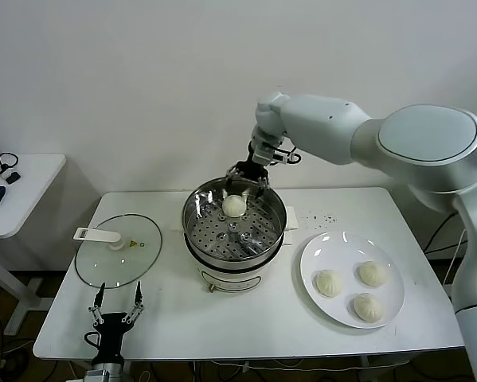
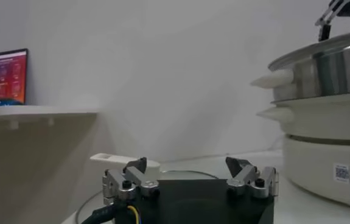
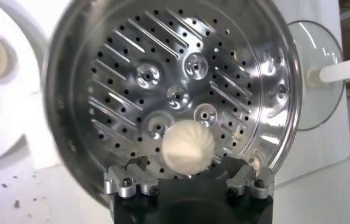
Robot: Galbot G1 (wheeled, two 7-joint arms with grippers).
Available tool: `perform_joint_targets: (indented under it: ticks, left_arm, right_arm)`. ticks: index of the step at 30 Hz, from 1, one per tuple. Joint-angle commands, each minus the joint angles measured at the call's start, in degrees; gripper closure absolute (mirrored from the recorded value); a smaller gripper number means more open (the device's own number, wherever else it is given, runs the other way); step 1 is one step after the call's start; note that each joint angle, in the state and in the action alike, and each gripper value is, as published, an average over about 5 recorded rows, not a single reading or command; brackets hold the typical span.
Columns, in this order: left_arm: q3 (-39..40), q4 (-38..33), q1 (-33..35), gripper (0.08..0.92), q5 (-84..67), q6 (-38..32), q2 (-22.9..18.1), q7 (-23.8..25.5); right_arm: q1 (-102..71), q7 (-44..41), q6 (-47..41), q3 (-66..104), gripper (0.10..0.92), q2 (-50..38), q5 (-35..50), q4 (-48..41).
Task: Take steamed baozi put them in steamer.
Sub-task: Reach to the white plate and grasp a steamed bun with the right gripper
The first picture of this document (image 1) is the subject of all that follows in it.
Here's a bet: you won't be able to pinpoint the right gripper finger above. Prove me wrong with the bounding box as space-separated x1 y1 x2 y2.
225 166 243 200
255 174 270 200

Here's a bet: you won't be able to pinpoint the white round plate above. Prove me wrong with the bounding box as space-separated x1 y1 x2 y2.
299 230 405 329

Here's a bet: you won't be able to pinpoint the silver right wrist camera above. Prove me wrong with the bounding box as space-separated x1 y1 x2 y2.
252 141 287 166

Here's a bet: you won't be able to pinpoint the black cable with adapter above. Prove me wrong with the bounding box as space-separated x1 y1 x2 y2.
423 212 468 255

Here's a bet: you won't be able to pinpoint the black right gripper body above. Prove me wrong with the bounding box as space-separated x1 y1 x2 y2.
233 158 269 182

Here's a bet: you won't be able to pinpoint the white steamed baozi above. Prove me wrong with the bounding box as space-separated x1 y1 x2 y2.
353 293 385 323
358 260 389 287
221 194 247 219
314 269 345 298

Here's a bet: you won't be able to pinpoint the white side table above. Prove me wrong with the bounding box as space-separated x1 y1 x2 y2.
0 154 68 337

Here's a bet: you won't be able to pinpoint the glass lid white handle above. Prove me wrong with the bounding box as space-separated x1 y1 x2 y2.
72 213 164 290

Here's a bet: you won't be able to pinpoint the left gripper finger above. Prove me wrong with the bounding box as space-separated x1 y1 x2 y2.
88 282 106 327
123 280 146 325

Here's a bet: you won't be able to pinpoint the dark crumbs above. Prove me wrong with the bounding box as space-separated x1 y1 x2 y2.
301 212 339 231

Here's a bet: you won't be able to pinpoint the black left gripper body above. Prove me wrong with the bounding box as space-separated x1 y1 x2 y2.
93 313 129 361

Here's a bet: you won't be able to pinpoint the stainless steel steamer basket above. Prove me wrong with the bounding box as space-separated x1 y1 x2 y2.
170 176 299 262

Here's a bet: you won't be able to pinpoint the black headset cable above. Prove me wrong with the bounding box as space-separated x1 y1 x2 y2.
0 153 20 178

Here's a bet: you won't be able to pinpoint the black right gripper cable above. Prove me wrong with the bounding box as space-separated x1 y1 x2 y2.
269 145 303 164

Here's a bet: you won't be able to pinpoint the white cable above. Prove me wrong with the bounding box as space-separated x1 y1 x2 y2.
443 230 468 287

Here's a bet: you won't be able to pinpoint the white electric cooking pot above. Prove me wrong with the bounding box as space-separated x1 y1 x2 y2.
184 232 295 294

